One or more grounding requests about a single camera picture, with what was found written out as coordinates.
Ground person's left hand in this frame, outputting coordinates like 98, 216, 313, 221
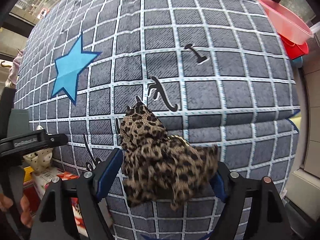
0, 193, 34, 229

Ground grey checked star tablecloth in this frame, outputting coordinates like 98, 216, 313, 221
13, 0, 301, 240

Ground red patterned tissue box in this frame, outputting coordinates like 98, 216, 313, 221
23, 166, 49, 216

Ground red plastic basin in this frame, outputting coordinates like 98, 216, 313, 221
279, 35, 309, 60

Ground white open storage box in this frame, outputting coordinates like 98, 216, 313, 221
7, 109, 30, 137

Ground gold rack with clothes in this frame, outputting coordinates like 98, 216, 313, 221
1, 49, 24, 89

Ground pink plastic basin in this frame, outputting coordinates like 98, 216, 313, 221
257, 0, 313, 45

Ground leopard print scarf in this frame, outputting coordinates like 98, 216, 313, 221
120, 100, 220, 210

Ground cream polka dot scrunchie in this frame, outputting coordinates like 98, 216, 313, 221
23, 148, 53, 174

